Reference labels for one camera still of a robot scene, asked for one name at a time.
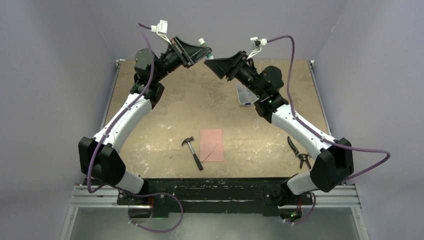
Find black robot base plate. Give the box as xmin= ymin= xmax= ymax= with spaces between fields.
xmin=117 ymin=177 xmax=313 ymax=218

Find black handled pliers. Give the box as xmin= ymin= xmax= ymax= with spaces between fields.
xmin=287 ymin=136 xmax=312 ymax=170

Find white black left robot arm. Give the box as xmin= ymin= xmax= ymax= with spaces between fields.
xmin=78 ymin=36 xmax=212 ymax=205

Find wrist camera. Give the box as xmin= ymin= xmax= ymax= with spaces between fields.
xmin=150 ymin=19 xmax=172 ymax=45
xmin=247 ymin=36 xmax=268 ymax=60

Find white green glue stick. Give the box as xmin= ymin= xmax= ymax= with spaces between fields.
xmin=198 ymin=38 xmax=216 ymax=61

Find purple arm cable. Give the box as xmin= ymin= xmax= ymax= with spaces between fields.
xmin=266 ymin=35 xmax=392 ymax=226
xmin=86 ymin=22 xmax=184 ymax=233

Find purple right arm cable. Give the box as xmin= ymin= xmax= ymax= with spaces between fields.
xmin=266 ymin=35 xmax=392 ymax=226

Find black handled hammer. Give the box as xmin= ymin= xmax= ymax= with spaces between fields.
xmin=181 ymin=136 xmax=204 ymax=171

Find aluminium frame rail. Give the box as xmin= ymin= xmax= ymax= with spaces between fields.
xmin=59 ymin=59 xmax=370 ymax=240

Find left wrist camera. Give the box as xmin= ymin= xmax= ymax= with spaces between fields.
xmin=150 ymin=19 xmax=172 ymax=45

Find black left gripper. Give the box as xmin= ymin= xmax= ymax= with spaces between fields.
xmin=153 ymin=36 xmax=211 ymax=83

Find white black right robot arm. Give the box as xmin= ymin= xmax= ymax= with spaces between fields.
xmin=204 ymin=51 xmax=354 ymax=204

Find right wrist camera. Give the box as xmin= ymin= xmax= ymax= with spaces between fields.
xmin=247 ymin=36 xmax=268 ymax=60

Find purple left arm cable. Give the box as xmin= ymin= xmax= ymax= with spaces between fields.
xmin=86 ymin=22 xmax=184 ymax=233

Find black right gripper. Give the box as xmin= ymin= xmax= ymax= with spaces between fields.
xmin=205 ymin=51 xmax=265 ymax=98

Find clear plastic screw organizer box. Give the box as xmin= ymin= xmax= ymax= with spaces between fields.
xmin=235 ymin=82 xmax=259 ymax=107

